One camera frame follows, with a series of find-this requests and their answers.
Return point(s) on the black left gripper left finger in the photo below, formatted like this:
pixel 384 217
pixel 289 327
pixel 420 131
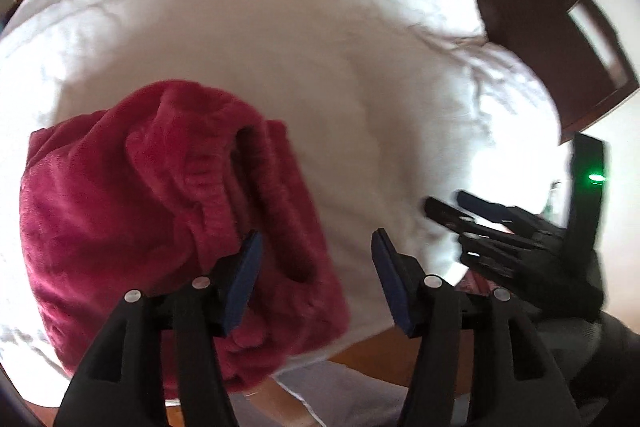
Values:
pixel 146 340

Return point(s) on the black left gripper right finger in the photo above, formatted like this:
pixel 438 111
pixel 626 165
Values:
pixel 480 347

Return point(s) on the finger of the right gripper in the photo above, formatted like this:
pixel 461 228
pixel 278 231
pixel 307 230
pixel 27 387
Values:
pixel 513 218
pixel 494 254

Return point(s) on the red fleece pants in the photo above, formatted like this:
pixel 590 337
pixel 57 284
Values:
pixel 150 194

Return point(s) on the grey trouser leg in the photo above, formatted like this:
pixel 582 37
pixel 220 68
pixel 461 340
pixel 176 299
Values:
pixel 320 394

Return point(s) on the white bed blanket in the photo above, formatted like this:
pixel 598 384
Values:
pixel 380 114

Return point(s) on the dark wooden headboard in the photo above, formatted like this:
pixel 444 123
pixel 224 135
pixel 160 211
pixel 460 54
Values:
pixel 573 49

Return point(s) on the white pillow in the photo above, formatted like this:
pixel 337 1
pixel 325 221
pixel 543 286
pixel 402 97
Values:
pixel 447 19

